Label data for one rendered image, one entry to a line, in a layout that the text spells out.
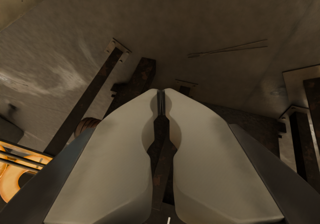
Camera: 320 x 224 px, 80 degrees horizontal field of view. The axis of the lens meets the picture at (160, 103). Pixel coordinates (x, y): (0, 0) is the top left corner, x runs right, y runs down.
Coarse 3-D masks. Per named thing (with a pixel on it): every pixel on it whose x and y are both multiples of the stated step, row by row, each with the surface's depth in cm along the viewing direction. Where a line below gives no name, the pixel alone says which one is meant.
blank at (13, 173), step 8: (16, 160) 62; (40, 160) 65; (48, 160) 67; (8, 168) 60; (16, 168) 61; (40, 168) 65; (8, 176) 59; (16, 176) 60; (0, 184) 58; (8, 184) 59; (16, 184) 60; (0, 192) 57; (8, 192) 58; (16, 192) 59; (8, 200) 57
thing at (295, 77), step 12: (288, 72) 85; (300, 72) 84; (312, 72) 82; (288, 84) 90; (300, 84) 88; (312, 84) 82; (288, 96) 95; (300, 96) 93; (312, 96) 79; (312, 108) 76; (312, 120) 73
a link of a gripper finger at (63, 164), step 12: (84, 132) 8; (72, 144) 7; (84, 144) 7; (60, 156) 7; (72, 156) 7; (48, 168) 6; (60, 168) 6; (72, 168) 6; (36, 180) 6; (48, 180) 6; (60, 180) 6; (24, 192) 6; (36, 192) 6; (48, 192) 6; (12, 204) 5; (24, 204) 5; (36, 204) 5; (48, 204) 5; (0, 216) 5; (12, 216) 5; (24, 216) 5; (36, 216) 5
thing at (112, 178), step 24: (144, 96) 10; (120, 120) 9; (144, 120) 9; (96, 144) 7; (120, 144) 7; (144, 144) 8; (96, 168) 6; (120, 168) 6; (144, 168) 6; (72, 192) 6; (96, 192) 6; (120, 192) 6; (144, 192) 6; (48, 216) 5; (72, 216) 5; (96, 216) 5; (120, 216) 6; (144, 216) 6
